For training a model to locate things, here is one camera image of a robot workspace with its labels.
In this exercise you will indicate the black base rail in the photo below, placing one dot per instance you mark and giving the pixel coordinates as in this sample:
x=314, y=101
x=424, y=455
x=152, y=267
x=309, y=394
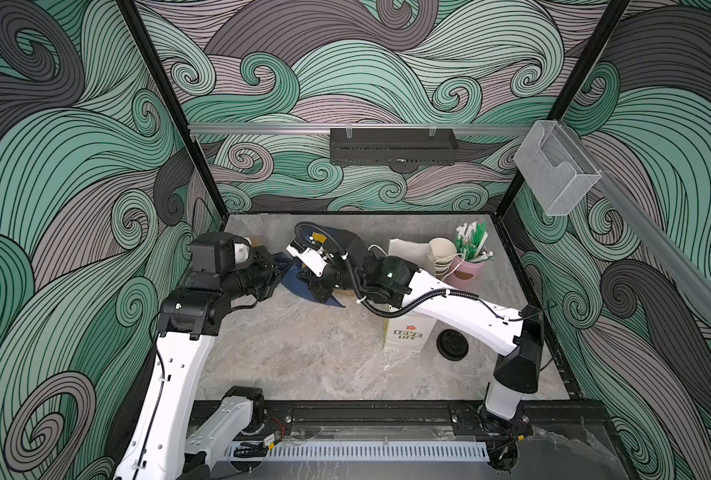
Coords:
x=303, y=418

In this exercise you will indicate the white wrapped straw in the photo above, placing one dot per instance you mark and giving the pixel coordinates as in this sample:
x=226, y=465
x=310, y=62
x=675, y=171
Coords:
x=462, y=239

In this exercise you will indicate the stack of black lids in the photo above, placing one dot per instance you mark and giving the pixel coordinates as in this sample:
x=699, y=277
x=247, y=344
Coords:
x=452, y=345

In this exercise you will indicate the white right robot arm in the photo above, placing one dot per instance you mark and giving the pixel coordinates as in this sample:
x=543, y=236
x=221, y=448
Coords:
x=516, y=335

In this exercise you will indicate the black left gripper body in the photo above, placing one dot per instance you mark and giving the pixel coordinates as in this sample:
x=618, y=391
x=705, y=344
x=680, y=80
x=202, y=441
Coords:
x=258, y=278

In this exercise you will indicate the clear acrylic wall holder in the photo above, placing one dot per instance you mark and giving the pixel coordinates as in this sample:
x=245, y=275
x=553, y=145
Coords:
x=557, y=167

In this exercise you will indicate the white slotted cable duct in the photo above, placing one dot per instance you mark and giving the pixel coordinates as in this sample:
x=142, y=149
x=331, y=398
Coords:
x=434, y=451

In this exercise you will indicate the black wall shelf tray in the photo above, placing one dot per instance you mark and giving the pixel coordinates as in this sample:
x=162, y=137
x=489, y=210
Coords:
x=405, y=147

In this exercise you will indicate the green wrapped straw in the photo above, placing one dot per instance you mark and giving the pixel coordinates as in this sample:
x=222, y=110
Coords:
x=478, y=240

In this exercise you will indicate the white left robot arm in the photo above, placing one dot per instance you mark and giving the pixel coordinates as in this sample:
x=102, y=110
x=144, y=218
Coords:
x=161, y=446

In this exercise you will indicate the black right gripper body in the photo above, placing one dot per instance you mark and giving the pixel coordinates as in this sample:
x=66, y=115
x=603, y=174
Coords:
x=339, y=276

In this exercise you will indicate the pink straw holder cup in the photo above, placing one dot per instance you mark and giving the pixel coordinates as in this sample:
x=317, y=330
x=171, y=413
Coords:
x=463, y=274

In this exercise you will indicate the stack of paper cups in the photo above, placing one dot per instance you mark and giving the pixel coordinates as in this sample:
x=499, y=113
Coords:
x=444, y=252

